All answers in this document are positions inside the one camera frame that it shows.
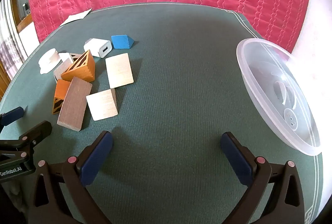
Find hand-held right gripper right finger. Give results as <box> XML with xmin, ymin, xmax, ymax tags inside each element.
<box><xmin>220</xmin><ymin>132</ymin><xmax>305</xmax><ymax>224</ymax></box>

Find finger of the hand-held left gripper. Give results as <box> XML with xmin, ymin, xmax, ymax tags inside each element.
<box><xmin>0</xmin><ymin>107</ymin><xmax>25</xmax><ymax>134</ymax></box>
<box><xmin>0</xmin><ymin>121</ymin><xmax>52</xmax><ymax>159</ymax></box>

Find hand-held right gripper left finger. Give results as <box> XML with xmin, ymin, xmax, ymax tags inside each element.
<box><xmin>28</xmin><ymin>131</ymin><xmax>115</xmax><ymax>224</ymax></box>

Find pale wooden wedge block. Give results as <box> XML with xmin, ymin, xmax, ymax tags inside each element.
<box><xmin>86</xmin><ymin>88</ymin><xmax>120</xmax><ymax>121</ymax></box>

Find white wooden block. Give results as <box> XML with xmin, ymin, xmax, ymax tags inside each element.
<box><xmin>53</xmin><ymin>58</ymin><xmax>74</xmax><ymax>83</ymax></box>

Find small white block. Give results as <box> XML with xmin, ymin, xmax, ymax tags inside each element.
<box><xmin>58</xmin><ymin>52</ymin><xmax>83</xmax><ymax>64</ymax></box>

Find clear plastic bowl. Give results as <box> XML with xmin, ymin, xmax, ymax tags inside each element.
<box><xmin>236</xmin><ymin>38</ymin><xmax>322</xmax><ymax>156</ymax></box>

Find pale wooden rectangular block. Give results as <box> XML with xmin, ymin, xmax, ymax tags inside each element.
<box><xmin>105</xmin><ymin>53</ymin><xmax>134</xmax><ymax>89</ymax></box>

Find pale patterned curtain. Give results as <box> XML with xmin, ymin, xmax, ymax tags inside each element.
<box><xmin>0</xmin><ymin>0</ymin><xmax>26</xmax><ymax>79</ymax></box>

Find white round plastic piece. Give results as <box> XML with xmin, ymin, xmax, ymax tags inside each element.
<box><xmin>38</xmin><ymin>48</ymin><xmax>63</xmax><ymax>74</ymax></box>

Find orange striped triangular block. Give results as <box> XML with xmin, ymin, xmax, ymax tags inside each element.
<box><xmin>61</xmin><ymin>49</ymin><xmax>96</xmax><ymax>82</ymax></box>

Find white charger adapter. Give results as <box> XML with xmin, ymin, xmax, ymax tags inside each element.
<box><xmin>83</xmin><ymin>38</ymin><xmax>112</xmax><ymax>58</ymax></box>

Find green table mat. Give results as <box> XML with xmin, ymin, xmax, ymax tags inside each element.
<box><xmin>0</xmin><ymin>2</ymin><xmax>325</xmax><ymax>224</ymax></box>

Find white paper card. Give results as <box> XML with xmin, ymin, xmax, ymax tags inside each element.
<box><xmin>59</xmin><ymin>8</ymin><xmax>92</xmax><ymax>27</ymax></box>

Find blue wedge block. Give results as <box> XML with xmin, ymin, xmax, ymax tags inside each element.
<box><xmin>111</xmin><ymin>35</ymin><xmax>136</xmax><ymax>50</ymax></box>

